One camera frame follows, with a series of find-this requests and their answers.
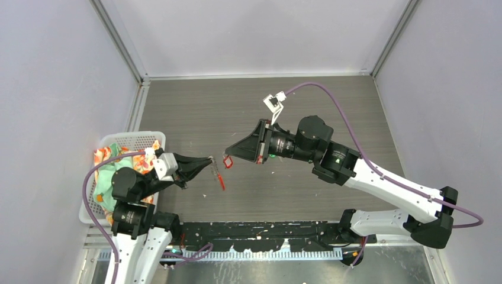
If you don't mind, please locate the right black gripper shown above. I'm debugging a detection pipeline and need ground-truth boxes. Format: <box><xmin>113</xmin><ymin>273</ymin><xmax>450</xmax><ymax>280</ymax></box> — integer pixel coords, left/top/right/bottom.
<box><xmin>226</xmin><ymin>118</ymin><xmax>316</xmax><ymax>163</ymax></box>

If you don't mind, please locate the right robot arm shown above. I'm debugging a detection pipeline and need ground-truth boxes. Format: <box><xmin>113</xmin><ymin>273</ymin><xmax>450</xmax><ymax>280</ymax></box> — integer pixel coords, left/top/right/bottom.
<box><xmin>224</xmin><ymin>115</ymin><xmax>458</xmax><ymax>249</ymax></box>

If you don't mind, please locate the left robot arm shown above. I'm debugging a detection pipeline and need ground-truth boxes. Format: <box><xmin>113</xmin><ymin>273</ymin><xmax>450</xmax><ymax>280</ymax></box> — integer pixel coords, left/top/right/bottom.
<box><xmin>105</xmin><ymin>148</ymin><xmax>214</xmax><ymax>283</ymax></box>

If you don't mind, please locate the colourful patterned cloth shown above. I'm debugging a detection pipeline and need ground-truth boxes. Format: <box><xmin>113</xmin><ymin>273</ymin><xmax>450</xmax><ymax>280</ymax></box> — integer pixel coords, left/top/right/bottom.
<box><xmin>92</xmin><ymin>143</ymin><xmax>154</xmax><ymax>224</ymax></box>

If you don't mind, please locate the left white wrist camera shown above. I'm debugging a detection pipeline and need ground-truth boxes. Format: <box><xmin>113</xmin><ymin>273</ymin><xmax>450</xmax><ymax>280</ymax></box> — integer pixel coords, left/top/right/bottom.
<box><xmin>144</xmin><ymin>147</ymin><xmax>178</xmax><ymax>182</ymax></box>

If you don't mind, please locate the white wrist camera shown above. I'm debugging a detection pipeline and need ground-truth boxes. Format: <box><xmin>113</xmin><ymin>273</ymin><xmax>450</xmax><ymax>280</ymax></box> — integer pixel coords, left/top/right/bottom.
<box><xmin>263</xmin><ymin>91</ymin><xmax>287</xmax><ymax>125</ymax></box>
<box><xmin>144</xmin><ymin>147</ymin><xmax>178</xmax><ymax>182</ymax></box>

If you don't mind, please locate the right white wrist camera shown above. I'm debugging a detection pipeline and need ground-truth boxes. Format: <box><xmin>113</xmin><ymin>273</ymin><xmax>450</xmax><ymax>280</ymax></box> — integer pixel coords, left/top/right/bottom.
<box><xmin>263</xmin><ymin>91</ymin><xmax>287</xmax><ymax>125</ymax></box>

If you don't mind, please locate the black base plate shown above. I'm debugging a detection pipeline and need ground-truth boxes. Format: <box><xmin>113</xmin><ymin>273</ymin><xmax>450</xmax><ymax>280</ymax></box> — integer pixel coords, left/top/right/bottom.
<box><xmin>160</xmin><ymin>221</ymin><xmax>363</xmax><ymax>253</ymax></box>

